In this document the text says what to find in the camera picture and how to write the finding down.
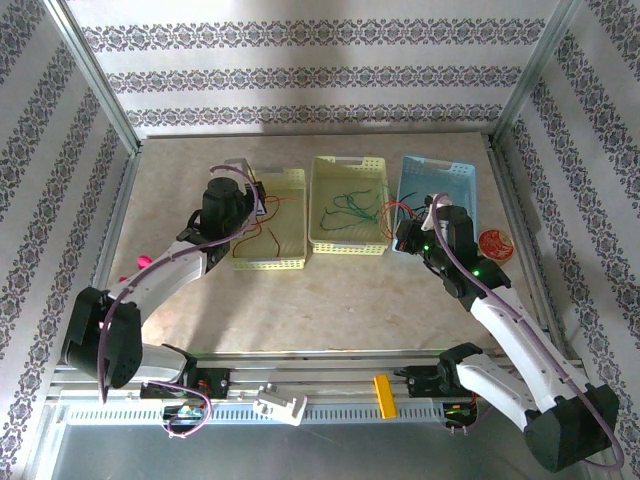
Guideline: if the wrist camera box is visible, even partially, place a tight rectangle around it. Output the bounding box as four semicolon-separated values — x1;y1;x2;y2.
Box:
224;157;254;178
419;193;454;233

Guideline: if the small circuit board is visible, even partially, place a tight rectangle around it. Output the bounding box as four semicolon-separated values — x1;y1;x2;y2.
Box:
162;403;209;423
441;399;482;427

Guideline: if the aluminium frame post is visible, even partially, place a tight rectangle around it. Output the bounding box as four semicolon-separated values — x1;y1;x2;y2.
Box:
487;0;589;149
42;0;146;157

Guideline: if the green cable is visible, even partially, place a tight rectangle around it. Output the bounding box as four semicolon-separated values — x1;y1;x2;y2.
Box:
319;188;394;233

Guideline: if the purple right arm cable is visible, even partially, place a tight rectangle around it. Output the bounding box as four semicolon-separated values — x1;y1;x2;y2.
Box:
431;193;627;472

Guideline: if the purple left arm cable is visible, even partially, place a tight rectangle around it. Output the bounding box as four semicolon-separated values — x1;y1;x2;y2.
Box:
97;164;262;440

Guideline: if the aluminium frame side rail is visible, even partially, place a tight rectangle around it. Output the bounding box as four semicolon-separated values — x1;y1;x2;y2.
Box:
69;149;145;364
485;139;572;354

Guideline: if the white slotted cable duct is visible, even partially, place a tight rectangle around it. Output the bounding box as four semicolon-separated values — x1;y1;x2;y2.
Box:
64;401;482;427

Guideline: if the red cable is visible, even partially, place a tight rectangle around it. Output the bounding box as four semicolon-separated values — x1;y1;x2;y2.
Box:
233;194;297;262
378;199;417;242

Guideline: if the white plastic bracket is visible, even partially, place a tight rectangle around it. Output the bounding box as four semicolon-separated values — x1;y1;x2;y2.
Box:
251;381;308;428

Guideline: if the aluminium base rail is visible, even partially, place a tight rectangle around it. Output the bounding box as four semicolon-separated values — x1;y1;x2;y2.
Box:
47;349;589;402

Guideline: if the yellow-green perforated basket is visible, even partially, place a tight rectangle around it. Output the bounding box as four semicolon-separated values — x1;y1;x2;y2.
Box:
224;166;308;272

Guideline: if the blue perforated plastic basket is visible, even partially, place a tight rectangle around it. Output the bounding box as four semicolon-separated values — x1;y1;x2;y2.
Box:
390;154;479;254

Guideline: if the pale yellow perforated basket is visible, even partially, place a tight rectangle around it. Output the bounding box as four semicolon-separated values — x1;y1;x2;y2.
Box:
307;154;392;257

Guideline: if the magenta plastic object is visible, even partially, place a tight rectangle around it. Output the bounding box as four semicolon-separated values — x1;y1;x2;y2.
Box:
118;253;154;283

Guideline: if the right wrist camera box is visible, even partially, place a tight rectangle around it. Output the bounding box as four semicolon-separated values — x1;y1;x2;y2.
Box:
419;193;454;233

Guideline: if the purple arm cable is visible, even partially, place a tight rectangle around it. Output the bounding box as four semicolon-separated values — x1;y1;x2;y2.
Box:
431;193;627;472
97;164;262;440

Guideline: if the yellow block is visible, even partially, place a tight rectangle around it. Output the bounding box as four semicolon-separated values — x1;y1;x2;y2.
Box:
372;373;399;420

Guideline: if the red wire coil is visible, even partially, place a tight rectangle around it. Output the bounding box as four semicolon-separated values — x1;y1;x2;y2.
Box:
477;228;516;263

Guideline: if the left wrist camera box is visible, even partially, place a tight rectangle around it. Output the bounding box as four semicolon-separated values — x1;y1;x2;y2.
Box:
224;157;254;178

